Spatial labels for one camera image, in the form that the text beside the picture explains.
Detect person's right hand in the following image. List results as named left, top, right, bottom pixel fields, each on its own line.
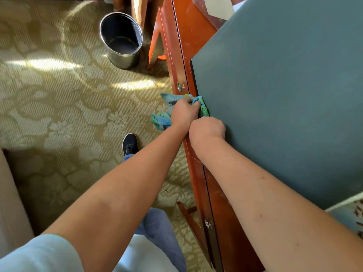
left=188, top=116, right=227, bottom=150

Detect person's left hand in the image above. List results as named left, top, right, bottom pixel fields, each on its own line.
left=170, top=96, right=202, bottom=136

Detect green blue cleaning cloth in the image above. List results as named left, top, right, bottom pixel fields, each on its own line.
left=150, top=93, right=210, bottom=131

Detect grey mini fridge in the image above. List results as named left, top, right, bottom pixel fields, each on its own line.
left=190, top=0, right=363, bottom=210

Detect person's right forearm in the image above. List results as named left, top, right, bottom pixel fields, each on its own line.
left=195, top=138, right=363, bottom=272

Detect person's left forearm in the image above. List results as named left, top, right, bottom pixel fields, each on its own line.
left=42, top=124, right=191, bottom=272

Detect person's left black shoe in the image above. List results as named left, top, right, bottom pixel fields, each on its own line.
left=122, top=133, right=140, bottom=156

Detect person's legs in blue jeans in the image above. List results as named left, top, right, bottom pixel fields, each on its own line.
left=122, top=154, right=188, bottom=272

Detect person's grey shirt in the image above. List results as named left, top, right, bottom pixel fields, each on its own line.
left=0, top=233, right=179, bottom=272

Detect round metal trash bin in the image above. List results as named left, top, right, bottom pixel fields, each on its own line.
left=99, top=12, right=144, bottom=70

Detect brown curtain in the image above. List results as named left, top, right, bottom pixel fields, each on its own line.
left=112, top=0, right=165, bottom=30

